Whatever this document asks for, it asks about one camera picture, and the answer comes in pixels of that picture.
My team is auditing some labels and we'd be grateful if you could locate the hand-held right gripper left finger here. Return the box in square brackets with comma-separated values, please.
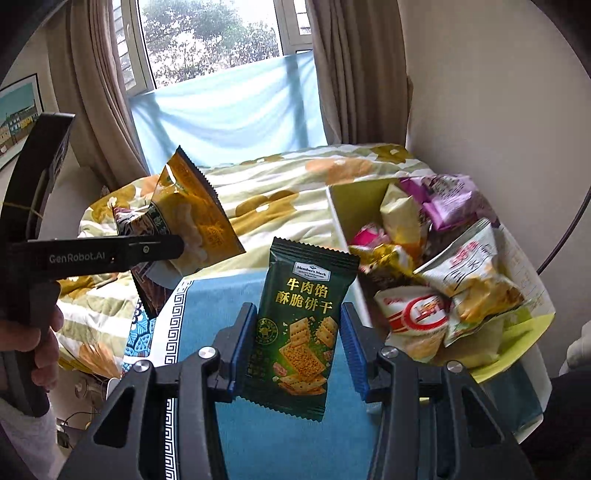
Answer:
[60, 302, 258, 480]

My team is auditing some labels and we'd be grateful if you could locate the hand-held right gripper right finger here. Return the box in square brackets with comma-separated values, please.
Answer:
[341, 302, 536, 480]

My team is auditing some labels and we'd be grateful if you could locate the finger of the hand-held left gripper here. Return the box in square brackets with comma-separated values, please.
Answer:
[117, 234, 186, 271]

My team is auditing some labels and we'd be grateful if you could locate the brown snack packet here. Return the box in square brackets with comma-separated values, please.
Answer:
[112, 205, 178, 320]

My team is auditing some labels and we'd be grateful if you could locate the green cracker packet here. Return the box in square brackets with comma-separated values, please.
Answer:
[239, 237, 361, 423]

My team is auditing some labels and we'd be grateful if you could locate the yellow-green cardboard box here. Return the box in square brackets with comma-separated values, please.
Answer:
[324, 178, 557, 446]

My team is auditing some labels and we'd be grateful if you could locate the person's left forearm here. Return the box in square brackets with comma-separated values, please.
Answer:
[0, 397, 61, 480]

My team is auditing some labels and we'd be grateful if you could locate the person's left hand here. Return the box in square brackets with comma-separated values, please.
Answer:
[4, 282, 65, 394]

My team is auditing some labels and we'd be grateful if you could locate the blue patterned mat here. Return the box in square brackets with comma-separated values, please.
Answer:
[121, 272, 386, 480]

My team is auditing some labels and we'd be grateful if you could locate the white red-circle snack packet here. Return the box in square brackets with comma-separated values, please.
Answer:
[373, 285, 458, 363]

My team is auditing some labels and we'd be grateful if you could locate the gold snack packet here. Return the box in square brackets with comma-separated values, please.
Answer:
[358, 244, 416, 289]

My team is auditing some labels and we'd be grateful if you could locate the framed picture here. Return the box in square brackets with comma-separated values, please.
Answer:
[0, 72, 44, 169]

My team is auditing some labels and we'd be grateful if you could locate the pink snack packet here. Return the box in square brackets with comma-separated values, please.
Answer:
[349, 223, 386, 250]

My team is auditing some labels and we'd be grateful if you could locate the pale yellow snack packet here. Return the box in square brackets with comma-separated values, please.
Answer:
[379, 182, 424, 252]

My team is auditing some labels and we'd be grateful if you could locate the white yellow chip bag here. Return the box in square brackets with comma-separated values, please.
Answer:
[413, 218, 527, 348]

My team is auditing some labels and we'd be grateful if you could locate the floral striped blanket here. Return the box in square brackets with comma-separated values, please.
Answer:
[58, 144, 499, 374]

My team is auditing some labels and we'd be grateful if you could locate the beige curtain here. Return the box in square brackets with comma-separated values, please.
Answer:
[69, 0, 148, 190]
[307, 0, 414, 146]

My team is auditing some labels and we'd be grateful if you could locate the white round appliance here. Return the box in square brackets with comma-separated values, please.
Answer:
[74, 376, 122, 407]

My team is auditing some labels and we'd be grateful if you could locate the light blue cloth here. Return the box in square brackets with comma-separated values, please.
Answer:
[129, 52, 326, 172]

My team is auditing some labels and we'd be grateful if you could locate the lilac snack packet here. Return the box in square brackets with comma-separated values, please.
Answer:
[421, 191, 478, 232]

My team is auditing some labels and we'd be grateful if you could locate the window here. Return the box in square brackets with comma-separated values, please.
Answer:
[111, 0, 315, 100]

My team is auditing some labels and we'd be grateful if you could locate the white cloth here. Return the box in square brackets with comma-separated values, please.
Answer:
[560, 323, 591, 376]

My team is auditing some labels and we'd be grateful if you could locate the black cable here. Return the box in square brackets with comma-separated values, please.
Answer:
[536, 189, 591, 273]

